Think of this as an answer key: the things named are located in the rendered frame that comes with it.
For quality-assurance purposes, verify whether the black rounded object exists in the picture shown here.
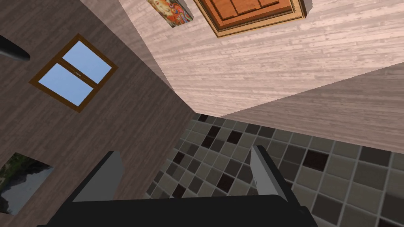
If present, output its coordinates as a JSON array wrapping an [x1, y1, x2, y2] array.
[[0, 34, 31, 62]]

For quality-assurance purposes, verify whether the brown framed window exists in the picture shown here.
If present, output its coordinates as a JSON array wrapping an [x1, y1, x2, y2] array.
[[29, 33, 119, 113]]

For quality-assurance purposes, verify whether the orange wooden door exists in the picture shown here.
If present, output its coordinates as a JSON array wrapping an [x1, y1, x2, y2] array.
[[193, 0, 313, 38]]

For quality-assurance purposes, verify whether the colourful abstract wall picture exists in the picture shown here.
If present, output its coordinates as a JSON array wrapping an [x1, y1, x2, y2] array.
[[146, 0, 194, 28]]

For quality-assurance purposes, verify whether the landscape wall picture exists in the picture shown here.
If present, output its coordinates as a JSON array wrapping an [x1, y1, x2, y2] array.
[[0, 153, 54, 216]]

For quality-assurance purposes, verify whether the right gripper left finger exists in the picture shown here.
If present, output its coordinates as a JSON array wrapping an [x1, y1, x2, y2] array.
[[67, 151, 124, 203]]

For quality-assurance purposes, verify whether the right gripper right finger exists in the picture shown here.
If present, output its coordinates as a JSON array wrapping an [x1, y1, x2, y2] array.
[[249, 145, 300, 207]]

